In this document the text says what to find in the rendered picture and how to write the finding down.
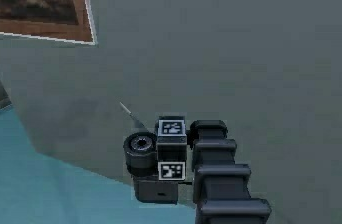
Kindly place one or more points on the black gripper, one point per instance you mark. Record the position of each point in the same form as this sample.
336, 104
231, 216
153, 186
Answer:
141, 150

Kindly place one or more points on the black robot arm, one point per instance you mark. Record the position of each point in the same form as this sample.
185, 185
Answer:
221, 180

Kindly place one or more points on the brown framed wall picture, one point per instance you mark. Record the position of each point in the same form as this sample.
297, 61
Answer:
39, 20

